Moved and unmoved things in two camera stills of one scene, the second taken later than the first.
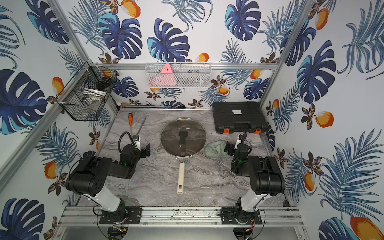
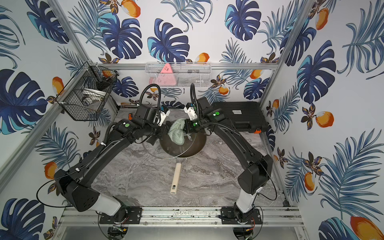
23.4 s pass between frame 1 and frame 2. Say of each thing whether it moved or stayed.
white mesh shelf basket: stayed
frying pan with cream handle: moved
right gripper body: moved
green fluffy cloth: moved
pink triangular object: stayed
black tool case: stayed
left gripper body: moved
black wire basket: stayed
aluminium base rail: stayed
